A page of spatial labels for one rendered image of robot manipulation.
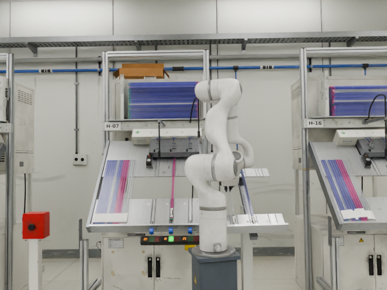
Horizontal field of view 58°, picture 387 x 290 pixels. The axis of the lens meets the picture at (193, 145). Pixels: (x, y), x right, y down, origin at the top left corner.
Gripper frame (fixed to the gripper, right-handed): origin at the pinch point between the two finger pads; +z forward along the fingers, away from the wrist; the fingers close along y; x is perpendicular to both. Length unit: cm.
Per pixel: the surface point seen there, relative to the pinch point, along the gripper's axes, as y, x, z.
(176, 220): 31.2, 15.8, 8.8
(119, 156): 69, -38, 16
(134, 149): 59, -44, 15
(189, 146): 21.2, -37.9, 5.6
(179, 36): 21, -222, 39
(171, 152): 33.0, -34.2, 7.0
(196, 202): 19.0, 4.1, 9.0
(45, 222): 112, 6, 26
